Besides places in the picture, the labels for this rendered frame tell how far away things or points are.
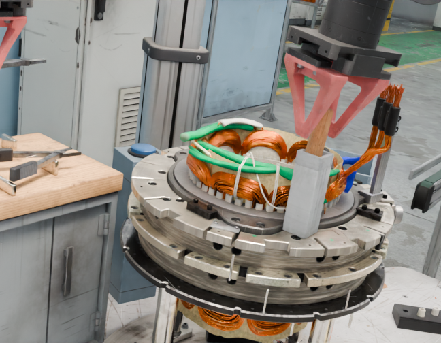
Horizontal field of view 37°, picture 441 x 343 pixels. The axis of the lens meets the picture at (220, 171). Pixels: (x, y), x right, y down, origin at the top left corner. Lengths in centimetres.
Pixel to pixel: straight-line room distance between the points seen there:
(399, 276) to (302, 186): 75
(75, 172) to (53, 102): 229
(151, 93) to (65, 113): 190
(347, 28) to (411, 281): 85
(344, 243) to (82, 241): 36
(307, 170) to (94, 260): 37
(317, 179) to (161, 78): 59
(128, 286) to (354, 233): 49
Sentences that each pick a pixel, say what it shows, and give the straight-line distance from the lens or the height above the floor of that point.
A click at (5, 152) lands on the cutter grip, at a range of 84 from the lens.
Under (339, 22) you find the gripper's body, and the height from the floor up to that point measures 132.
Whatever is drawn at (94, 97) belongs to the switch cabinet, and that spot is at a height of 61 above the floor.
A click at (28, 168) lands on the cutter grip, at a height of 109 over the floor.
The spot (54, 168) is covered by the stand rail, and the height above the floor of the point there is 107.
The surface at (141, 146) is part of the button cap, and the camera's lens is 104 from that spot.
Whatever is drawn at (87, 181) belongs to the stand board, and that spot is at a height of 106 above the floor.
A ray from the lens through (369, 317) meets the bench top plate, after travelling 122.
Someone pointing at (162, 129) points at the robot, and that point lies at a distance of 122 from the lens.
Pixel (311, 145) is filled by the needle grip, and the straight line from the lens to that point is 66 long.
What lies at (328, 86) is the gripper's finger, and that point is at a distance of 60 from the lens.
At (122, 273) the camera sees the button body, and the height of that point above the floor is 84.
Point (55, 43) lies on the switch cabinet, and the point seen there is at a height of 82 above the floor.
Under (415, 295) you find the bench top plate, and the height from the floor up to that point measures 78.
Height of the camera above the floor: 137
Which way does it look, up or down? 20 degrees down
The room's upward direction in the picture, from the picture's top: 9 degrees clockwise
